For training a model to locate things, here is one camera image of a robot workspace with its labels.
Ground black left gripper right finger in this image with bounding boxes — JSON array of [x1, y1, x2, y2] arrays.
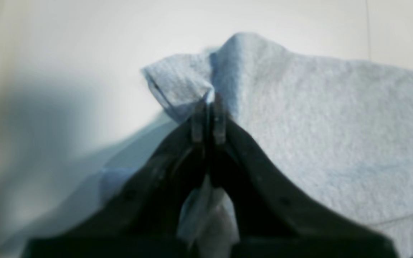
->
[[210, 95, 397, 258]]

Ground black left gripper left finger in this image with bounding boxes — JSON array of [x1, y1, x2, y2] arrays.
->
[[22, 101, 209, 258]]

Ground grey t-shirt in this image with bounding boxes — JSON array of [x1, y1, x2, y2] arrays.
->
[[99, 32, 413, 258]]

